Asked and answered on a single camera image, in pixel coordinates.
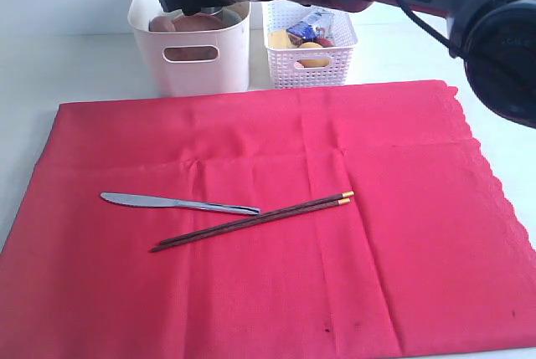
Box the brown wooden plate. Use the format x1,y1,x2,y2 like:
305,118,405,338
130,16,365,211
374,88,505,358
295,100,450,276
166,13,225,62

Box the brown wooden spoon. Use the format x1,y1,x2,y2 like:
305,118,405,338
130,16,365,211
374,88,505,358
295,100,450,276
148,16,176,33

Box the yellow cheese wedge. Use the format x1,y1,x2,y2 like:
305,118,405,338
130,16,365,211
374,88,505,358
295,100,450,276
268,29,294,49

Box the blue white milk carton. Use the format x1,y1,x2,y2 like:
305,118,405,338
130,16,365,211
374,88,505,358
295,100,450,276
286,8,335,42

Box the yellow lemon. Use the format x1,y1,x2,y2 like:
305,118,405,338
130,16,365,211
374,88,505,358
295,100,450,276
299,42,330,68

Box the red sausage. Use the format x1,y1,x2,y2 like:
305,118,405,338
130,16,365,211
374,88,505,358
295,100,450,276
315,38,334,48

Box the steel table knife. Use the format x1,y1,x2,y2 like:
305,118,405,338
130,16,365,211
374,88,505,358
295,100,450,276
100,192,260,215

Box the stainless steel cup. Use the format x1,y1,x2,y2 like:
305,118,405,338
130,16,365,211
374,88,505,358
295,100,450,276
199,7,223,19

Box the white enamel bowl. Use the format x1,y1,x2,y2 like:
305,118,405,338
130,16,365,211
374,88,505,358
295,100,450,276
219,8,243,28

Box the cream plastic bin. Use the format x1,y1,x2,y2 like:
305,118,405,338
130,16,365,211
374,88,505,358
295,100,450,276
127,0,250,96

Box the white perforated plastic basket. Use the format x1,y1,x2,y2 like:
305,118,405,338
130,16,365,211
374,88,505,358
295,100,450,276
261,1,358,89

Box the upper brown wooden chopstick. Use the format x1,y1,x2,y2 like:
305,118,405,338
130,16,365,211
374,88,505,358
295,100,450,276
158,190,355,246

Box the brown wooden chopstick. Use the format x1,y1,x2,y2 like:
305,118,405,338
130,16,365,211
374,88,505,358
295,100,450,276
158,190,355,246
148,197,352,254

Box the lower brown wooden chopstick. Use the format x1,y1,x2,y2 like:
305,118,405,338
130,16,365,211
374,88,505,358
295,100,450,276
148,197,352,254

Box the red tablecloth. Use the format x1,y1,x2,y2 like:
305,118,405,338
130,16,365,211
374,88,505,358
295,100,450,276
1,80,535,358

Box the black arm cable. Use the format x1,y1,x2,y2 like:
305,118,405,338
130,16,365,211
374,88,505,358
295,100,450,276
359,0,536,61

